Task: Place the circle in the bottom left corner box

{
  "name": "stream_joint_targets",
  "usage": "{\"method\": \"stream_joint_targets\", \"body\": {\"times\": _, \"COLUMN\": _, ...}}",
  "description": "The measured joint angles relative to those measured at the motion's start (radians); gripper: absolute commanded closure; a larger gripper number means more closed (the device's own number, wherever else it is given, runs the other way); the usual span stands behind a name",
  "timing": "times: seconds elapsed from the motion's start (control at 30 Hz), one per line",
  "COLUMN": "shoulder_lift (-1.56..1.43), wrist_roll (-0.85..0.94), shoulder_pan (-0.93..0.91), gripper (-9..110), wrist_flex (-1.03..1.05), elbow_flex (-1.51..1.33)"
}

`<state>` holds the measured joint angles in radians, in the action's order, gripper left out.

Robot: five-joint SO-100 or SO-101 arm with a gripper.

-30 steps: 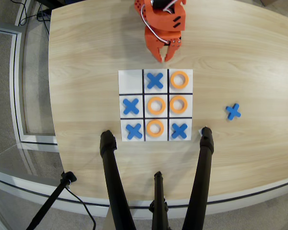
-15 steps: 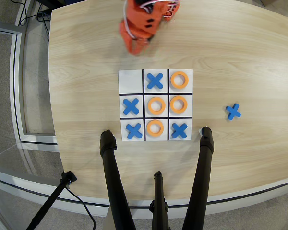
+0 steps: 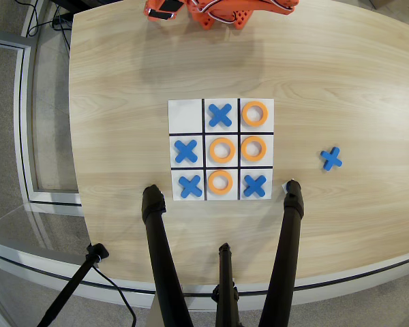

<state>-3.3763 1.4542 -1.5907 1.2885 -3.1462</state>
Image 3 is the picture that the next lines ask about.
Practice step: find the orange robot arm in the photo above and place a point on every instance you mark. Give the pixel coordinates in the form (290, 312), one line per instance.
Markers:
(225, 10)

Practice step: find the blue foam cross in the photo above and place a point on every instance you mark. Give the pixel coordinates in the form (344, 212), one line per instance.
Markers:
(186, 151)
(255, 186)
(331, 159)
(220, 115)
(190, 186)

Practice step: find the white tic-tac-toe grid sheet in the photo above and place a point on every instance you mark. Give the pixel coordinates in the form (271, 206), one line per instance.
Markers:
(187, 116)

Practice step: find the small white tag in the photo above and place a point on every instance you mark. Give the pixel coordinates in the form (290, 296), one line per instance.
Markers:
(283, 187)

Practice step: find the thick black tripod leg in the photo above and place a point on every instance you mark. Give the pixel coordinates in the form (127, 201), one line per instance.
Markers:
(286, 245)
(160, 245)

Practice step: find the black stand pole with clamp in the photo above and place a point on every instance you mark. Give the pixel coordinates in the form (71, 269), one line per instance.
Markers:
(71, 286)

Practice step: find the dark furniture base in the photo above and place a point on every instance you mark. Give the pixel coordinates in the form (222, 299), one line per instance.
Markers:
(75, 4)

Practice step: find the white metal floor frame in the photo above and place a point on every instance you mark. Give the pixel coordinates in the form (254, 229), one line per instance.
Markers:
(20, 102)

